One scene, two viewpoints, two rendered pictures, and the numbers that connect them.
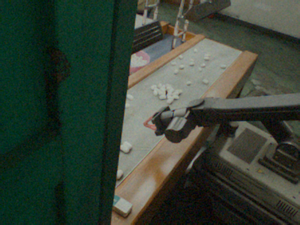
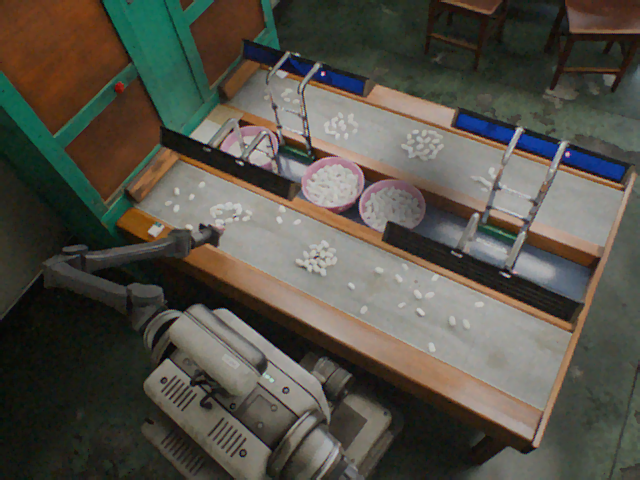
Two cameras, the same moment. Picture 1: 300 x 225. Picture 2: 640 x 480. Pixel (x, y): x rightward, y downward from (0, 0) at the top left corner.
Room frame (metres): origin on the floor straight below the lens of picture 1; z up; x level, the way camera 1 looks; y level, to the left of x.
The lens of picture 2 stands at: (1.43, -0.99, 2.47)
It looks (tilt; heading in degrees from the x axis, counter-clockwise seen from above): 59 degrees down; 107
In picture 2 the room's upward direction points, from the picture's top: 12 degrees counter-clockwise
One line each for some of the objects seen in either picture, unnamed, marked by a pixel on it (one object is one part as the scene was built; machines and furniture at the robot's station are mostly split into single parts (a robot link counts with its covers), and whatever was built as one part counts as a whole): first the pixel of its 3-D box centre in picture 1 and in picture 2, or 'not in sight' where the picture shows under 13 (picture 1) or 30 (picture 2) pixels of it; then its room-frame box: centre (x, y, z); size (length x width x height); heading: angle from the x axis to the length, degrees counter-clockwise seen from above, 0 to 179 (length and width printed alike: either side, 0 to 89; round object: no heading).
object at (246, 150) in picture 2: not in sight; (249, 174); (0.85, 0.24, 0.90); 0.20 x 0.19 x 0.45; 156
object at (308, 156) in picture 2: not in sight; (300, 109); (1.02, 0.61, 0.90); 0.20 x 0.19 x 0.45; 156
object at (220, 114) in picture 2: not in sight; (211, 132); (0.58, 0.59, 0.77); 0.33 x 0.15 x 0.01; 66
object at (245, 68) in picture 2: not in sight; (240, 74); (0.67, 0.92, 0.83); 0.30 x 0.06 x 0.07; 66
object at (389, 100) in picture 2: not in sight; (421, 123); (1.55, 0.75, 0.67); 1.81 x 0.12 x 0.19; 156
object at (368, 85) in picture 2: not in sight; (303, 64); (1.05, 0.68, 1.08); 0.62 x 0.08 x 0.07; 156
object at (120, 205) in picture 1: (120, 205); (156, 229); (0.46, 0.04, 0.78); 0.06 x 0.04 x 0.02; 66
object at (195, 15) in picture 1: (211, 5); (477, 265); (1.70, -0.23, 1.08); 0.62 x 0.08 x 0.07; 156
